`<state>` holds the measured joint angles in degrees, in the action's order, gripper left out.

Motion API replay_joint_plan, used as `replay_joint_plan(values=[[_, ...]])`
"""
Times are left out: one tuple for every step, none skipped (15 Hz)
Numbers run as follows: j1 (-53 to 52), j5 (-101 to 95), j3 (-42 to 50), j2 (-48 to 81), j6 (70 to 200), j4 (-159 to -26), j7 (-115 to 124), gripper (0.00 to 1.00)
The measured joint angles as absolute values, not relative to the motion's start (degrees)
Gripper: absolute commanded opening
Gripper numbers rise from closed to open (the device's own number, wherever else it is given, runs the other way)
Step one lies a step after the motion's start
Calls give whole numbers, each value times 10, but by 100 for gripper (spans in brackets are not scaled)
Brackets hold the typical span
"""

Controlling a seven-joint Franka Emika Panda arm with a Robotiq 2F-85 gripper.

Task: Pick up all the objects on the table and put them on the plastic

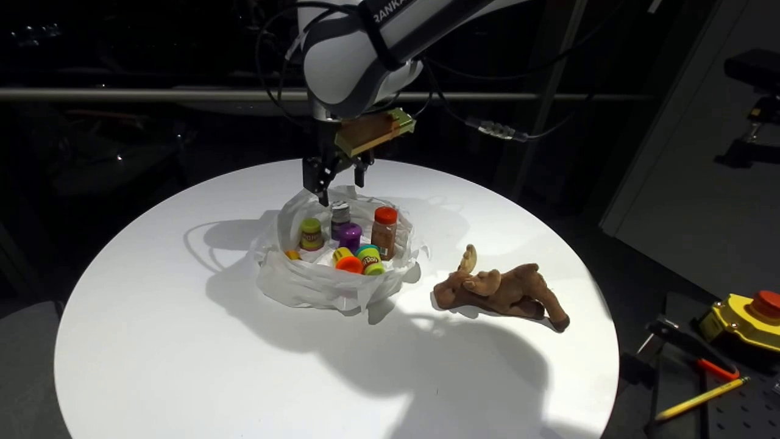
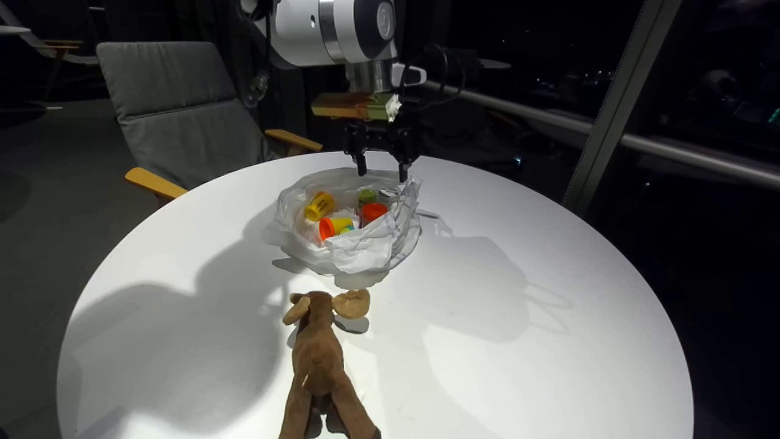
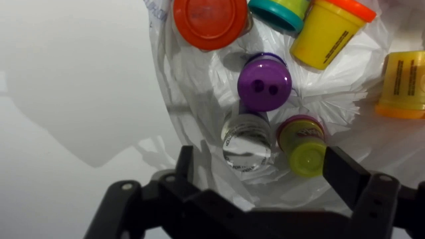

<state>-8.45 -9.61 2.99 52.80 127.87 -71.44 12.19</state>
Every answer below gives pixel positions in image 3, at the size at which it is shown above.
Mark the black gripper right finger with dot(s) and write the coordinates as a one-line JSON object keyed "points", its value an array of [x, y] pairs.
{"points": [[376, 200]]}

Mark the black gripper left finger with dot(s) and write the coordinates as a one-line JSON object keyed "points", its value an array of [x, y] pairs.
{"points": [[177, 208]]}

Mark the play-doh can pink lid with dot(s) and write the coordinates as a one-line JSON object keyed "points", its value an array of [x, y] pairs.
{"points": [[303, 146]]}

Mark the purple play-doh can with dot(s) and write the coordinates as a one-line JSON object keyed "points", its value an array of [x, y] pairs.
{"points": [[264, 84]]}

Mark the play-doh can orange lid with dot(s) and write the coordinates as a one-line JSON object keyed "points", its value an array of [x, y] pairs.
{"points": [[326, 38]]}

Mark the play-doh can green lid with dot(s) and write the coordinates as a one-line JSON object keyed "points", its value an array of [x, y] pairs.
{"points": [[279, 11]]}

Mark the white crumpled plastic bag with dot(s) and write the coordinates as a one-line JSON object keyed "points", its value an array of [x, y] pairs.
{"points": [[199, 88]]}

